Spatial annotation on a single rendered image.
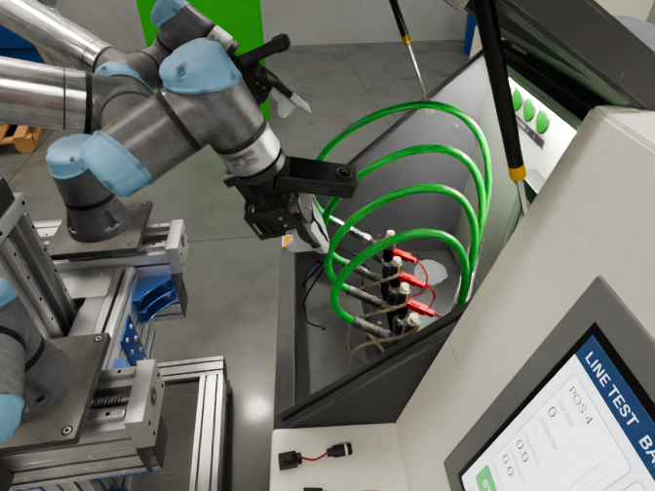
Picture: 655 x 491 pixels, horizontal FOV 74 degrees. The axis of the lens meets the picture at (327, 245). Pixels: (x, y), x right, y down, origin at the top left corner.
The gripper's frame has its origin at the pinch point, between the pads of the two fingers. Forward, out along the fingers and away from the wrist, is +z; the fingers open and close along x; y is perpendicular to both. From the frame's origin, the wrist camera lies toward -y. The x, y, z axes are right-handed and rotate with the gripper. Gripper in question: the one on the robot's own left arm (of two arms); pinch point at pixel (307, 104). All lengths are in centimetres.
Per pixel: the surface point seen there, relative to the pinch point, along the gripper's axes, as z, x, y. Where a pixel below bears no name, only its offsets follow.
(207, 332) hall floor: 35, -85, 124
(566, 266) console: 21, 67, -6
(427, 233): 19.9, 44.1, 2.0
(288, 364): 24, 30, 43
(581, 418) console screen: 25, 77, 3
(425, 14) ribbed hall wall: 147, -637, -185
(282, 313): 21.0, 15.2, 40.8
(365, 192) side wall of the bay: 29.5, -16.0, 10.5
